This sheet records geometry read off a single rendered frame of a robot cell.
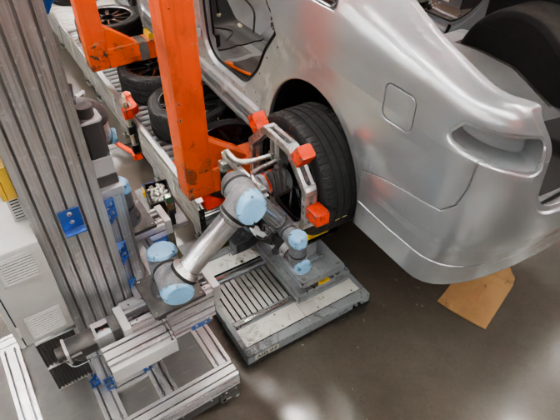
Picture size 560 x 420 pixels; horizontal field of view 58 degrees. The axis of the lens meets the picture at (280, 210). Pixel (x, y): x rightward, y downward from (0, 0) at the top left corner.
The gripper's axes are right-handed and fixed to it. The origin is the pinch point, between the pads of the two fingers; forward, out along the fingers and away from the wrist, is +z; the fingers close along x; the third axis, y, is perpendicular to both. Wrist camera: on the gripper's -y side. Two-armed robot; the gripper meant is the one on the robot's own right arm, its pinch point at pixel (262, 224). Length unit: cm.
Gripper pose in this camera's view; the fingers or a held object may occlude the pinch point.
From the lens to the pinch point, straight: 235.5
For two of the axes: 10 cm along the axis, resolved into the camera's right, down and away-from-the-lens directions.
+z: -5.3, -5.6, 6.4
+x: -8.5, 3.5, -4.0
